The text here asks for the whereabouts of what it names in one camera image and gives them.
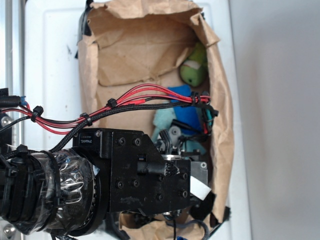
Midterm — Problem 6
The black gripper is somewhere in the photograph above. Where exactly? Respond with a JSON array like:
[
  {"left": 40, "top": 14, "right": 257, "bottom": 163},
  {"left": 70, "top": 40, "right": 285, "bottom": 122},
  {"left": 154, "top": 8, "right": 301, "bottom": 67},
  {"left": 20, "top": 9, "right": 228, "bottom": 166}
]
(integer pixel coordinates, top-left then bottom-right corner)
[{"left": 72, "top": 128, "right": 215, "bottom": 220}]

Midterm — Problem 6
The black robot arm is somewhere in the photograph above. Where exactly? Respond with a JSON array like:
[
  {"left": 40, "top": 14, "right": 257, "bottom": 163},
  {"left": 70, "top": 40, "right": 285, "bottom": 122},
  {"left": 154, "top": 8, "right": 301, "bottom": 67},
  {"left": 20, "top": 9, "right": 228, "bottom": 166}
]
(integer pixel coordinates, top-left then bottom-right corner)
[{"left": 0, "top": 128, "right": 215, "bottom": 238}]

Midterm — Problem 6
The light teal cloth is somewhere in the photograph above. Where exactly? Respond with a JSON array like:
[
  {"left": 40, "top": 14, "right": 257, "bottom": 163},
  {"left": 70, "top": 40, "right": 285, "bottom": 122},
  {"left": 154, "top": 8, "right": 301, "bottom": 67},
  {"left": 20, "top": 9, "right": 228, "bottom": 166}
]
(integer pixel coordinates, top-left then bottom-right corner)
[{"left": 151, "top": 108, "right": 207, "bottom": 154}]

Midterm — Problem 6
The blue sponge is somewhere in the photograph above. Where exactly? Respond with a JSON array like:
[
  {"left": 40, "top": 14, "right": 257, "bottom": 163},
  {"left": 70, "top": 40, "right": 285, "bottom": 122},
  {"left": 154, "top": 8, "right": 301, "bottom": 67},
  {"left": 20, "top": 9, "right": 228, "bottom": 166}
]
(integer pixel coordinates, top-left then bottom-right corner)
[{"left": 168, "top": 84, "right": 202, "bottom": 131}]

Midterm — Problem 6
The green plush toy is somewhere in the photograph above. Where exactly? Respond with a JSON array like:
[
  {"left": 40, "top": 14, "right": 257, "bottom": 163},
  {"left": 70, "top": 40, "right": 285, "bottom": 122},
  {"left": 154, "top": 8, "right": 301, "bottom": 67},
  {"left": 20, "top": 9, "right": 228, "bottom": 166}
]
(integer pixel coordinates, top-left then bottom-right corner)
[{"left": 179, "top": 42, "right": 208, "bottom": 87}]

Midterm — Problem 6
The brown paper-lined bin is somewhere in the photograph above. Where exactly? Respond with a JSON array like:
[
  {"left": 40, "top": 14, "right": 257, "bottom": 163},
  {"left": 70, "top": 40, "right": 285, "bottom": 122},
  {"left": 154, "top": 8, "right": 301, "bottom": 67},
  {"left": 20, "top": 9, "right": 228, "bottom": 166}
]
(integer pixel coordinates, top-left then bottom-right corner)
[{"left": 77, "top": 0, "right": 235, "bottom": 240}]

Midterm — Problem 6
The red and black cable bundle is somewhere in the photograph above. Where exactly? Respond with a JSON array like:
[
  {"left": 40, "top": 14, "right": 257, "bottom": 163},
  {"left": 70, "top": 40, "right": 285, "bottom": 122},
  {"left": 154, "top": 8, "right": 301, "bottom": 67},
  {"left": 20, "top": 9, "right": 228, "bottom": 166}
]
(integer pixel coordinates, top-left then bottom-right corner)
[{"left": 0, "top": 83, "right": 219, "bottom": 153}]

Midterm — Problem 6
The aluminium rail with black bracket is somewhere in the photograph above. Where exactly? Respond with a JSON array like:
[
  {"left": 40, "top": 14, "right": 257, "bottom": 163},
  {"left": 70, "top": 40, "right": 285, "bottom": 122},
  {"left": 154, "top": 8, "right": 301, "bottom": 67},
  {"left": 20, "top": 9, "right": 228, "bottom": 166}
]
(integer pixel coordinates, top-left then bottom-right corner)
[{"left": 0, "top": 0, "right": 26, "bottom": 240}]

